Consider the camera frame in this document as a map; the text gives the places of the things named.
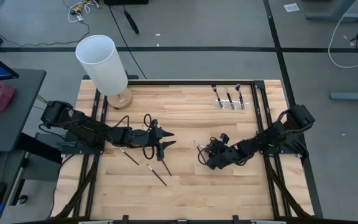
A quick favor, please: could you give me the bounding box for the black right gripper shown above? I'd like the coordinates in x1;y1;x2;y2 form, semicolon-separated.
206;133;245;171

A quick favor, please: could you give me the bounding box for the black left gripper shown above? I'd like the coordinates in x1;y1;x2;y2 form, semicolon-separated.
127;119;177;161

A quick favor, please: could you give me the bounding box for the black round-head makeup brush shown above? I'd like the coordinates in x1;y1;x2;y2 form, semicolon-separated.
211;84;223;109

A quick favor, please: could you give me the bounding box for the clear acrylic brush holder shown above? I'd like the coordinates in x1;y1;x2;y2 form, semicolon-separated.
213;96;246;111

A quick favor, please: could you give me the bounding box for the white shade wooden base lamp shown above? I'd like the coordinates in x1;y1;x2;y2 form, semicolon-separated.
75;34;134;111

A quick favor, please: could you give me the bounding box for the grey desk foot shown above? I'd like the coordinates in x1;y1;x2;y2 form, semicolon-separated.
305;0;358;22
329;91;358;102

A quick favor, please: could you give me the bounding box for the black desk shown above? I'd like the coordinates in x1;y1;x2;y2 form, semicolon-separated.
0;68;63;224

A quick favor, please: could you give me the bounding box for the white paper sheet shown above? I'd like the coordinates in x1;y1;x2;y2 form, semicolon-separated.
283;2;301;13

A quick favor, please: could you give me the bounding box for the black aluminium table frame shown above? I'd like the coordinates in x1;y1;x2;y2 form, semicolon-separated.
50;79;324;224

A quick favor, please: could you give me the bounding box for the black floor cable with plug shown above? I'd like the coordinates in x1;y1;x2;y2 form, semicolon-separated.
108;4;149;80

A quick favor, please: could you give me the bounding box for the white yellow cable bundle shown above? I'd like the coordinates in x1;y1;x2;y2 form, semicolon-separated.
67;0;101;23

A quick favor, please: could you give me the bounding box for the white floor cable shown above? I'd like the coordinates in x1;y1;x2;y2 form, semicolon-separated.
328;12;358;69

